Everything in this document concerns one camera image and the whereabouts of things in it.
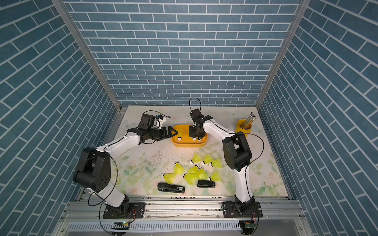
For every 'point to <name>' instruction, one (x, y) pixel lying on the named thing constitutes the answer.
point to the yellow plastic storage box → (186, 141)
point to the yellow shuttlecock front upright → (202, 175)
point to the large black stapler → (169, 187)
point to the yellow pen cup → (246, 131)
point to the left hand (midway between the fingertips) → (176, 134)
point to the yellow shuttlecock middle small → (194, 170)
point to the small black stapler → (205, 183)
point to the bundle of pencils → (249, 120)
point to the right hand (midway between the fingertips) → (193, 134)
